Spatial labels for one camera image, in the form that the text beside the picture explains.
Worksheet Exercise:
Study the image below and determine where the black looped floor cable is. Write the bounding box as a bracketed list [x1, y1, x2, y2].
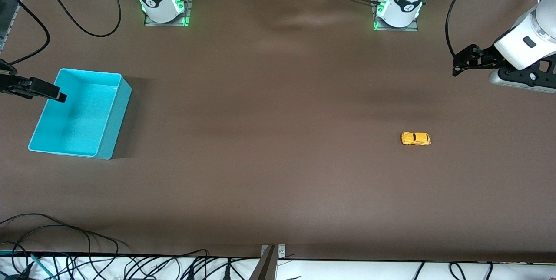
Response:
[449, 262, 468, 280]

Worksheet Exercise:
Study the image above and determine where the thin black table cable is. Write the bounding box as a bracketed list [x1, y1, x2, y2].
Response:
[0, 213, 131, 255]

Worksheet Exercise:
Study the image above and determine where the teal plastic bin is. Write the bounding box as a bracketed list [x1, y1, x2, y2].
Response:
[28, 68, 132, 160]

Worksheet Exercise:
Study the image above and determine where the grey aluminium bar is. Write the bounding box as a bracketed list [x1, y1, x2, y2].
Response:
[248, 245, 277, 280]

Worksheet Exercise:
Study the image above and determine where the black tangled floor cable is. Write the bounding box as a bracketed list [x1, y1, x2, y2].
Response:
[124, 249, 210, 280]

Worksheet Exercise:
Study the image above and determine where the yellow toy beetle car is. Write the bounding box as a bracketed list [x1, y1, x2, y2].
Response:
[400, 132, 432, 146]

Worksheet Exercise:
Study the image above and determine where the black looping arm cable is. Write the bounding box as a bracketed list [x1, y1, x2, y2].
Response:
[35, 0, 122, 38]

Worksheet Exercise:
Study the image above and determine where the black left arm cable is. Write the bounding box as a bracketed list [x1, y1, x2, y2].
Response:
[445, 0, 485, 57]

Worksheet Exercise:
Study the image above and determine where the black curved cable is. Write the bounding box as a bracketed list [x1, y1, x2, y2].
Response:
[0, 0, 51, 66]

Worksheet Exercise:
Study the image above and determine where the small metal bracket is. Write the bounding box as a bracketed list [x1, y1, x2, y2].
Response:
[261, 244, 287, 260]

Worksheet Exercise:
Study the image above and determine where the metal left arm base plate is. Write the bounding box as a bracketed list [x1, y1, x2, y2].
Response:
[371, 0, 420, 32]

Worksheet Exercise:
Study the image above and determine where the teal thin tool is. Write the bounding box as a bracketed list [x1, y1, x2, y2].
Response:
[30, 253, 56, 280]

